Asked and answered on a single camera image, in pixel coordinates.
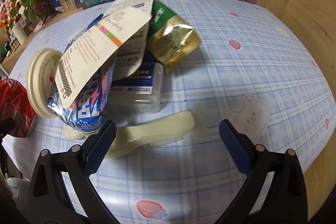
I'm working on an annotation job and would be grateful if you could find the round cream lid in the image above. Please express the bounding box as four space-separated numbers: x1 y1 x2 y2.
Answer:
26 48 63 119

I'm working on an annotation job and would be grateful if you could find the blue white snack bag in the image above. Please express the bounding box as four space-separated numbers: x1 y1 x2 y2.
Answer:
46 13 117 133

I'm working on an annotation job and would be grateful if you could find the green gold foil pouch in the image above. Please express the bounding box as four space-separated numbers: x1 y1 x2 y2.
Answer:
146 0 201 73

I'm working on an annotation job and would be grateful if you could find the clear plastic box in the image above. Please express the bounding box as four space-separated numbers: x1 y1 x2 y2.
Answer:
106 51 163 113

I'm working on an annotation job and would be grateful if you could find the red snack packet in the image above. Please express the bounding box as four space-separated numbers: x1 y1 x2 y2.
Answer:
1 79 36 138

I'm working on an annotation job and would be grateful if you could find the white happy infinity card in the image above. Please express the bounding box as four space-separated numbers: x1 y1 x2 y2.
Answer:
54 7 154 110

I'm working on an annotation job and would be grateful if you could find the blue plaid tablecloth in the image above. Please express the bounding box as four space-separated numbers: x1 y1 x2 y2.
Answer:
2 0 336 224

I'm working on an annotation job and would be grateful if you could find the pale green plastic strip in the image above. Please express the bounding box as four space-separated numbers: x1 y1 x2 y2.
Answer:
105 111 195 159

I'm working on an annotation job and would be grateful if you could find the small round white pack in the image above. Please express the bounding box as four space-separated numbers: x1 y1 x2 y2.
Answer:
63 124 85 140

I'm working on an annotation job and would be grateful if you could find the white Japanese hook card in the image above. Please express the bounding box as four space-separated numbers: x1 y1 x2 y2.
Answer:
104 0 154 80

